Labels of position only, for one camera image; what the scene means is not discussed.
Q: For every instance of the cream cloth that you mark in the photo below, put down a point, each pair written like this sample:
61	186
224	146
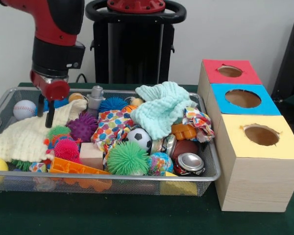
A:
19	139

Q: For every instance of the wooden box with three holes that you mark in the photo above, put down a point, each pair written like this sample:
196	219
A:
257	181

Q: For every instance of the mint green cloth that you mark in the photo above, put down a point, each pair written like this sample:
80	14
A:
161	107

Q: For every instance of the black panel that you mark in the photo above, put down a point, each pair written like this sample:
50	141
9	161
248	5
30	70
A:
292	61

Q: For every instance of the crushed can with silver end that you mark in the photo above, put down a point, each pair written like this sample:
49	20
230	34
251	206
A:
190	161

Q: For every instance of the shallow mesh bin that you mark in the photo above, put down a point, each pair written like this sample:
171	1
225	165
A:
208	156

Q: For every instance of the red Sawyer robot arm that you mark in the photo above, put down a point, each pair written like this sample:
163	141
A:
56	54

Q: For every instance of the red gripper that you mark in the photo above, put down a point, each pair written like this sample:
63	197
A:
56	90

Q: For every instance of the small soccer ball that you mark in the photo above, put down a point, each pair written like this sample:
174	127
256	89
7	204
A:
139	138

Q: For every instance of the white baseball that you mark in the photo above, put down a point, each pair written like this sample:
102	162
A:
24	110

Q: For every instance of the green fuzzy ball with eyes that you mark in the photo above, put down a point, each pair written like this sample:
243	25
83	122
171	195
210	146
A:
127	159

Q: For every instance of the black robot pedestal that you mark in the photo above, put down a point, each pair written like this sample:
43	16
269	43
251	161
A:
134	54

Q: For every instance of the purple spiky ball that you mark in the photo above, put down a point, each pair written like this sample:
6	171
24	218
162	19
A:
83	127

